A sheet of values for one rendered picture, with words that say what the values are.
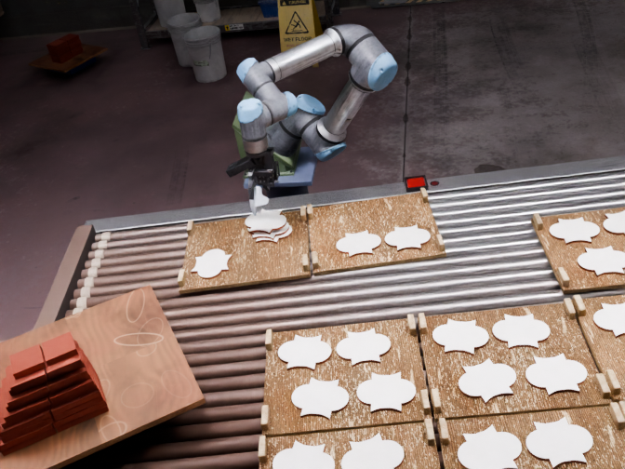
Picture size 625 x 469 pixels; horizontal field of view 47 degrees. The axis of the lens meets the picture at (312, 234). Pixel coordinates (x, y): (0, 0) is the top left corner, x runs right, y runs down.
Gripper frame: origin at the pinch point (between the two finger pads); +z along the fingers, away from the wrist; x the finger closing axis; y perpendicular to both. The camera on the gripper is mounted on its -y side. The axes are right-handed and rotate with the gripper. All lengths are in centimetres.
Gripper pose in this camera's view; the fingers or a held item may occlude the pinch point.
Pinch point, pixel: (259, 203)
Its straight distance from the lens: 233.6
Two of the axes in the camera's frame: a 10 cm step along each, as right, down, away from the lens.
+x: 2.4, -5.8, 7.8
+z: 1.1, 8.1, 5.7
